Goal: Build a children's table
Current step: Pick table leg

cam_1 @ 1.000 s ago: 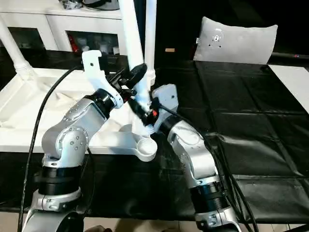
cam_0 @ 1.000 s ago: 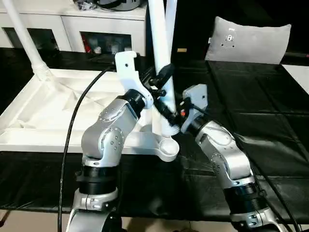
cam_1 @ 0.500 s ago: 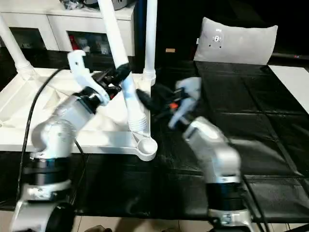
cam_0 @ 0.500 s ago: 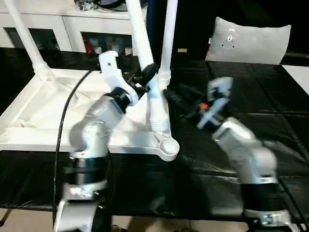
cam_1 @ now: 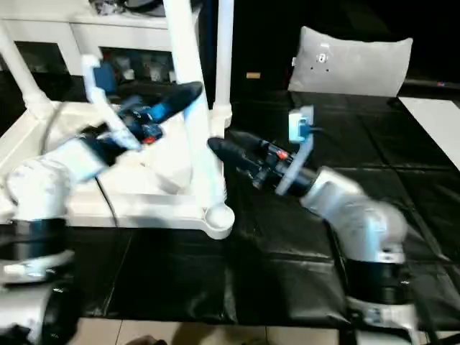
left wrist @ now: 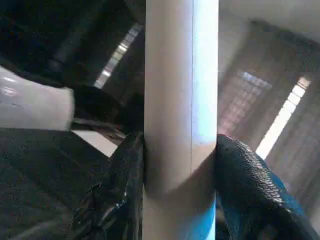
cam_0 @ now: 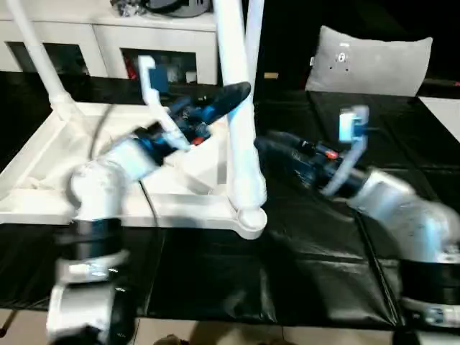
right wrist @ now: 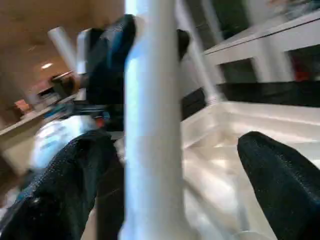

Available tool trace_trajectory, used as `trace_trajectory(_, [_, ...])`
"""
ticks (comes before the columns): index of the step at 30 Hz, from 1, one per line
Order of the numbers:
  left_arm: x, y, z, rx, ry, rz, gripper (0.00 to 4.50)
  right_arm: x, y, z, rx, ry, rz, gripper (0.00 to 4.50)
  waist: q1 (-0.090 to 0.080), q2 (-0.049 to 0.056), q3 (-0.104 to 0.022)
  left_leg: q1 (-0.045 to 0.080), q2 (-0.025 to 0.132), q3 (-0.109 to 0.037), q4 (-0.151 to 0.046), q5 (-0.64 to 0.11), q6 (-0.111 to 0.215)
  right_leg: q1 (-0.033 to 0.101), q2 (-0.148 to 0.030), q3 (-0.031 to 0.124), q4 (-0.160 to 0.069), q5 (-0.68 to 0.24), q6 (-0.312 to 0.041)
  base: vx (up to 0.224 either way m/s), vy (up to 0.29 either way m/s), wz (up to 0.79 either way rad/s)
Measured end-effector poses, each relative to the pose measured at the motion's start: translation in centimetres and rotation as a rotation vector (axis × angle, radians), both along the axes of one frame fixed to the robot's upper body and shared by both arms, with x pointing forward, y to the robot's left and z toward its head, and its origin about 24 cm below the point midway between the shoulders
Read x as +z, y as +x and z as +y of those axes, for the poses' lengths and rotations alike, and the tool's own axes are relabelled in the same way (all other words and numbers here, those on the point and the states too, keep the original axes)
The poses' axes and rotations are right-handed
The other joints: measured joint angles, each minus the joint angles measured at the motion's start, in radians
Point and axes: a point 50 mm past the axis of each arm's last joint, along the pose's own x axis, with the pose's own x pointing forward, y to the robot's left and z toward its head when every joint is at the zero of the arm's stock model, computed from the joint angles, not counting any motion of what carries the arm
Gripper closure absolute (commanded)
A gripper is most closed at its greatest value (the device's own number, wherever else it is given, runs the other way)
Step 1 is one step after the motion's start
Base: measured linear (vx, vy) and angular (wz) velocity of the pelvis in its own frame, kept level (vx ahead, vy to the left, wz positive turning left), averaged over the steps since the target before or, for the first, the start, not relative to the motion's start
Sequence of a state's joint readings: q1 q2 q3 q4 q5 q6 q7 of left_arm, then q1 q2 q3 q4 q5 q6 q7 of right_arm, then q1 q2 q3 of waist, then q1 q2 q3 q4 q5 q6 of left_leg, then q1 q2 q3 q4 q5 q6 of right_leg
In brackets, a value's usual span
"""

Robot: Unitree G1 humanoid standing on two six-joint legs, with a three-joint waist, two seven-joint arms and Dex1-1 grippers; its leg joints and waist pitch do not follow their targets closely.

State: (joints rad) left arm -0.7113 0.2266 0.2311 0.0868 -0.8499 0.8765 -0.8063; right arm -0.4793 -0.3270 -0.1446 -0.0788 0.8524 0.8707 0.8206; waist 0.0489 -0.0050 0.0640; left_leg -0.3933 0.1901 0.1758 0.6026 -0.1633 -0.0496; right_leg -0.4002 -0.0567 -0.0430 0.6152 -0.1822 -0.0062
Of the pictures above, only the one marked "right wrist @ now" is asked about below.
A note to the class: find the white plastic table top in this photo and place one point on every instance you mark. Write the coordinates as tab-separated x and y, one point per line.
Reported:
237	130

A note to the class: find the red bottle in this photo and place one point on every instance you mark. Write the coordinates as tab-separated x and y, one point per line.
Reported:
298	68

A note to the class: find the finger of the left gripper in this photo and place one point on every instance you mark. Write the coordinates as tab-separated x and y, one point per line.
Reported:
183	42

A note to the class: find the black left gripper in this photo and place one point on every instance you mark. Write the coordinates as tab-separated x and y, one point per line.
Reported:
105	116

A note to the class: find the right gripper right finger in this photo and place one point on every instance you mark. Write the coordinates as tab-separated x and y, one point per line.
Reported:
282	190

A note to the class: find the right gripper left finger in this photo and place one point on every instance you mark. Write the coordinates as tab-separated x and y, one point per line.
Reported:
62	190

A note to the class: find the white cabinet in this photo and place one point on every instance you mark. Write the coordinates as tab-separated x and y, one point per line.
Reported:
262	37

